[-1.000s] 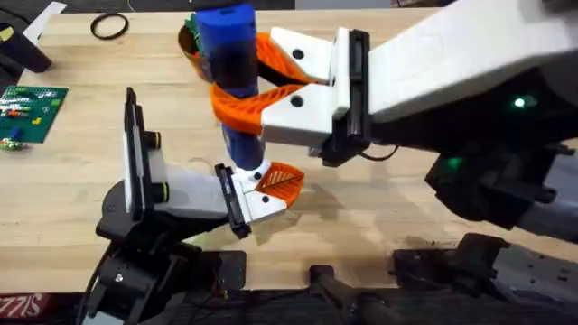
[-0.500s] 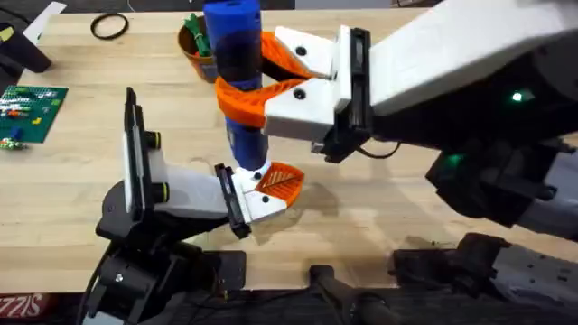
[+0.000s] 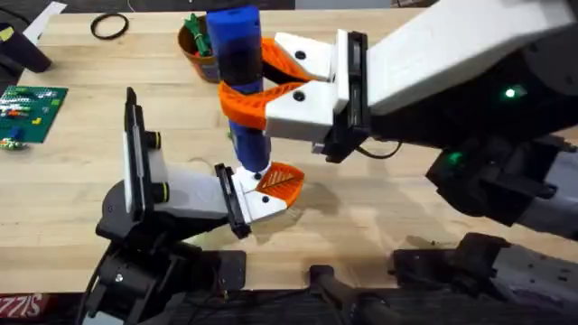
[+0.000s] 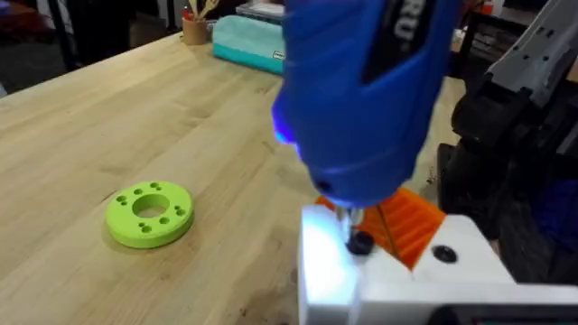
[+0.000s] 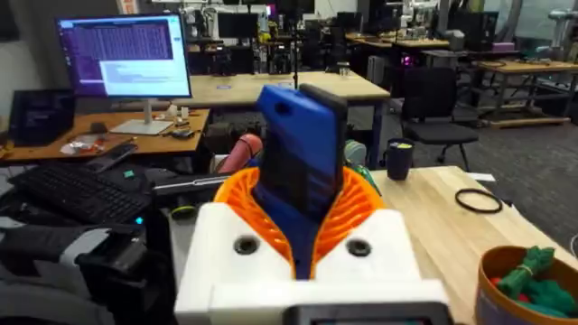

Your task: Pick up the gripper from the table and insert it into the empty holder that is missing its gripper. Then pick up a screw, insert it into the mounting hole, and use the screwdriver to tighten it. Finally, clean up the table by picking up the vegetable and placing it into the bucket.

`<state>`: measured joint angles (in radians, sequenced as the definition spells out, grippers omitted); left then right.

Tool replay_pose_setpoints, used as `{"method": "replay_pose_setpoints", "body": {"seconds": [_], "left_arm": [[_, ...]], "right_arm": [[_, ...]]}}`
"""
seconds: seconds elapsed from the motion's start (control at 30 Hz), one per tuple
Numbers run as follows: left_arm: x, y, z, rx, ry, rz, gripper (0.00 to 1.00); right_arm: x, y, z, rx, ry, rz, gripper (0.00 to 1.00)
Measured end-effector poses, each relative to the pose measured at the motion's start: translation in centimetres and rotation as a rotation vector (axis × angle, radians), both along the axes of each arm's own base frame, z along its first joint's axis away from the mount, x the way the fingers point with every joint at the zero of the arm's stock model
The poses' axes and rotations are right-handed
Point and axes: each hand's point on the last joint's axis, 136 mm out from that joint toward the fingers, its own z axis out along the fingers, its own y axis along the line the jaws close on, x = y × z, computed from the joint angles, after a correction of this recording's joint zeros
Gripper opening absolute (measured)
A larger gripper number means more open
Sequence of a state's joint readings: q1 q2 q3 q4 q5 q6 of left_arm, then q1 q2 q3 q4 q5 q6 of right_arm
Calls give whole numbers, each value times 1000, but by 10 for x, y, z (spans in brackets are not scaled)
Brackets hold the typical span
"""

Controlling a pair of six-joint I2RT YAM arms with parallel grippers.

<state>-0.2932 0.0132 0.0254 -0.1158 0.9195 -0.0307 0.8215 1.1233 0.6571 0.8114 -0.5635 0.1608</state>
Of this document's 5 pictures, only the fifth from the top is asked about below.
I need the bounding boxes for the right gripper white and orange left finger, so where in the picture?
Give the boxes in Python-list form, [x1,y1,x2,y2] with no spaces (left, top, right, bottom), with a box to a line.
[173,166,297,325]

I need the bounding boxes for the right gripper white and orange right finger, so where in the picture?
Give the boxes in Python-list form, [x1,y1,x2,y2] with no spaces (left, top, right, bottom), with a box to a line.
[311,165,452,325]

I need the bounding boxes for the blue electric screwdriver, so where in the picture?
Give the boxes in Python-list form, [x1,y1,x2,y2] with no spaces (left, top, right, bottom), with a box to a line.
[251,83,350,281]

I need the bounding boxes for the dark cup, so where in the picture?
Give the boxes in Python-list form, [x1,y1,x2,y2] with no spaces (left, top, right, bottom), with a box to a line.
[383,137,416,182]

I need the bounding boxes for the pink cylinder toy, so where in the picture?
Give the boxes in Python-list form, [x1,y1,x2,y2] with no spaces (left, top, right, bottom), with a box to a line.
[217,133,265,175]

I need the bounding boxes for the brown tub with toys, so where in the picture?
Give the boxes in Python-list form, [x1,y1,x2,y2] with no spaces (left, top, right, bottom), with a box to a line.
[473,244,578,325]

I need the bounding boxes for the wooden office desk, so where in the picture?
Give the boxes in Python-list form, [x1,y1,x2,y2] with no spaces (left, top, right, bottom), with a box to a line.
[0,107,211,164]

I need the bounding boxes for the black remote control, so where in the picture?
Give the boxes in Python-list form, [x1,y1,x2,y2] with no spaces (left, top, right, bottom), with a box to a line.
[82,143,139,174]

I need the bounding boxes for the black keyboard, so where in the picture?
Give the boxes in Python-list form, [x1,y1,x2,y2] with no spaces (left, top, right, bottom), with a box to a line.
[7,162,154,226]

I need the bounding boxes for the black office chair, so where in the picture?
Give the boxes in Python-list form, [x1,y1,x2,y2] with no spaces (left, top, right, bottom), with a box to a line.
[398,66,481,173]

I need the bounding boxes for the long pale wooden table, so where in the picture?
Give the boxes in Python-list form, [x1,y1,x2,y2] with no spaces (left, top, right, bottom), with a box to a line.
[172,70,392,169]

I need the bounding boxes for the computer monitor on white stand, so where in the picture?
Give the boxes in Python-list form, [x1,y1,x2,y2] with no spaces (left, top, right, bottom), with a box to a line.
[54,13,193,136]

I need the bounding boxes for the black laptop screen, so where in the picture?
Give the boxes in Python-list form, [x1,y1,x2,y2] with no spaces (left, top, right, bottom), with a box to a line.
[7,88,78,148]

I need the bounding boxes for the black rubber ring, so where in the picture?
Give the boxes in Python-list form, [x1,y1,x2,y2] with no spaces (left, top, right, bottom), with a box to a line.
[453,187,504,215]

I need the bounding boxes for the wooden workbench with metal frame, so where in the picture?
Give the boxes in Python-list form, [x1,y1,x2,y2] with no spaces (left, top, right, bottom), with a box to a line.
[471,59,578,129]

